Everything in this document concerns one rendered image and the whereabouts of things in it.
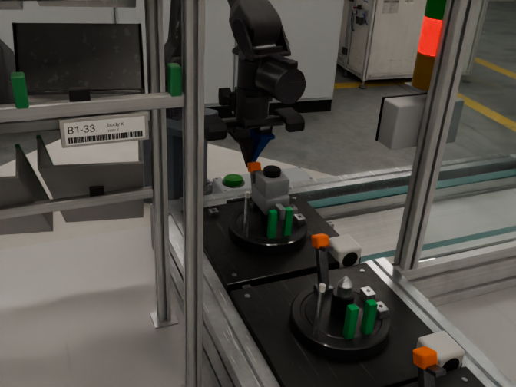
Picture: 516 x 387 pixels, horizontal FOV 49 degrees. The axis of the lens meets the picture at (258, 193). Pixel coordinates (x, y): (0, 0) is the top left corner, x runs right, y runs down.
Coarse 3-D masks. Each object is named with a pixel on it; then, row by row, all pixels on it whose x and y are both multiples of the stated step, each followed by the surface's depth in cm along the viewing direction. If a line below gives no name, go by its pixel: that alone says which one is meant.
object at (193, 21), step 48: (144, 0) 72; (192, 0) 55; (192, 48) 58; (192, 96) 60; (192, 144) 62; (192, 192) 65; (192, 240) 68; (192, 288) 72; (192, 336) 76; (192, 384) 80
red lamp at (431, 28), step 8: (424, 16) 81; (424, 24) 80; (432, 24) 79; (440, 24) 78; (424, 32) 80; (432, 32) 79; (424, 40) 80; (432, 40) 79; (424, 48) 81; (432, 48) 80
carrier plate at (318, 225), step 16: (208, 208) 107; (224, 208) 108; (304, 208) 109; (208, 224) 102; (224, 224) 102; (320, 224) 104; (208, 240) 98; (224, 240) 98; (208, 256) 94; (224, 256) 94; (240, 256) 94; (256, 256) 94; (272, 256) 94; (288, 256) 95; (304, 256) 95; (224, 272) 90; (240, 272) 90; (256, 272) 90; (272, 272) 91; (288, 272) 91; (304, 272) 92; (224, 288) 88; (240, 288) 88
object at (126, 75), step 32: (32, 32) 59; (64, 32) 60; (96, 32) 60; (128, 32) 61; (32, 64) 59; (64, 64) 60; (96, 64) 60; (128, 64) 61; (32, 96) 60; (64, 96) 62; (96, 96) 63
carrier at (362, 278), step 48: (288, 288) 87; (336, 288) 79; (384, 288) 88; (288, 336) 78; (336, 336) 75; (384, 336) 76; (432, 336) 76; (288, 384) 70; (336, 384) 71; (384, 384) 71
